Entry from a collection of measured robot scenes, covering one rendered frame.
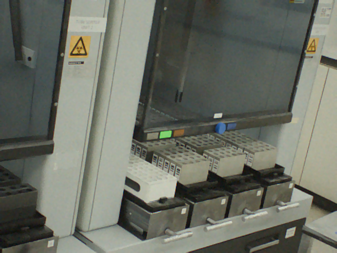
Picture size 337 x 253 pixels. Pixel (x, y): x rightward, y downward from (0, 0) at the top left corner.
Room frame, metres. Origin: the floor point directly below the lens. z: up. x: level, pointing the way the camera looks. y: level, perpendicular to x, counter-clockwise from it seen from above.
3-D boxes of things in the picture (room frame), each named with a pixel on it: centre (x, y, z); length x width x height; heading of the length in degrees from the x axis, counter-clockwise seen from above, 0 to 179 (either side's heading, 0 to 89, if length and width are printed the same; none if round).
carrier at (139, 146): (1.87, 0.03, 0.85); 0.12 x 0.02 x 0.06; 137
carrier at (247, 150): (2.00, -0.28, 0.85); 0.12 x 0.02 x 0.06; 137
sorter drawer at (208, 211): (1.92, 0.09, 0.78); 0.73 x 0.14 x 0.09; 47
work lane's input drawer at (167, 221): (1.81, 0.19, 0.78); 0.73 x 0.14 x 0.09; 47
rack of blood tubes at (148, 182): (1.72, 0.09, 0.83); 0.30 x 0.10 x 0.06; 47
